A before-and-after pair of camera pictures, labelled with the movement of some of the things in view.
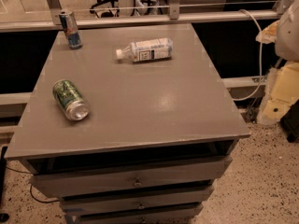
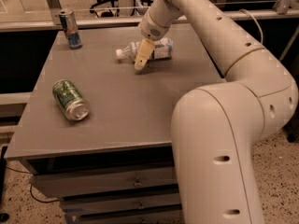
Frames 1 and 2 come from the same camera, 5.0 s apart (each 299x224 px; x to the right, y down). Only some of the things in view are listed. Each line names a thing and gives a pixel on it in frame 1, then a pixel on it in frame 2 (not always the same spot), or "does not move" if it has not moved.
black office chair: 110,2 does not move
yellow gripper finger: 280,93 to 145,51
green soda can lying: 70,101 does not move
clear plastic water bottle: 149,49 does not move
